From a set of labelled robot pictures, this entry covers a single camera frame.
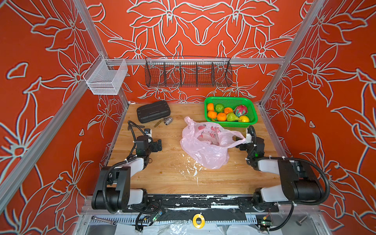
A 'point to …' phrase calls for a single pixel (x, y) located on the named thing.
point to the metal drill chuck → (167, 121)
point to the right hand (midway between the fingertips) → (244, 136)
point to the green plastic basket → (241, 105)
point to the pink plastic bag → (208, 144)
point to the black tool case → (152, 111)
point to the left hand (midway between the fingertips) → (153, 139)
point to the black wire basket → (185, 71)
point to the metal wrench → (113, 223)
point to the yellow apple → (244, 118)
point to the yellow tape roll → (199, 221)
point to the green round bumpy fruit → (219, 108)
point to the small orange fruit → (227, 110)
